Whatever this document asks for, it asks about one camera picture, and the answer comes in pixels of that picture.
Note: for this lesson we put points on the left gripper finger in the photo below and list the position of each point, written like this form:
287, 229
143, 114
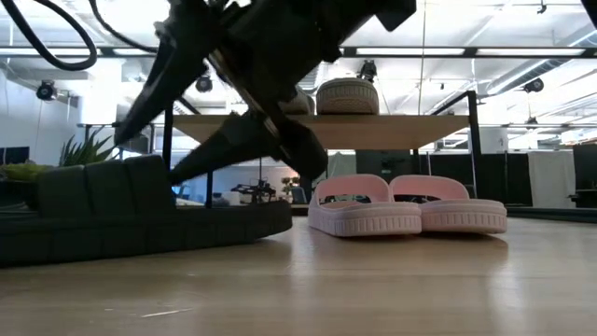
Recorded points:
228, 144
158, 88

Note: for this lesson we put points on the black slide sandal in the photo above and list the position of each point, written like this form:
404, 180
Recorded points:
140, 224

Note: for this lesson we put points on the pink slide sandal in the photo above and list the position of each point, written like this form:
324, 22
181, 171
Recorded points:
364, 217
466, 217

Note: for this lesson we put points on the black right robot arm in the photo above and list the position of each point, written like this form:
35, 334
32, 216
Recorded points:
592, 9

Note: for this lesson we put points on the wooden shelf with black legs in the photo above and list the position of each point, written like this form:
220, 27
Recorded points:
396, 130

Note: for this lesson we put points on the black ceiling spotlight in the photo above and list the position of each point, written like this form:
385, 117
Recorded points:
368, 70
204, 85
46, 90
534, 85

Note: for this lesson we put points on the black background robot station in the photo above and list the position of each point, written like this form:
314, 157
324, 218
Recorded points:
254, 191

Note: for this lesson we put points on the small background potted plant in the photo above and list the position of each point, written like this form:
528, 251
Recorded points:
289, 182

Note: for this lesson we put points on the green potted succulent plant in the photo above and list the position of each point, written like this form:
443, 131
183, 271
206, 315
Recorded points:
84, 151

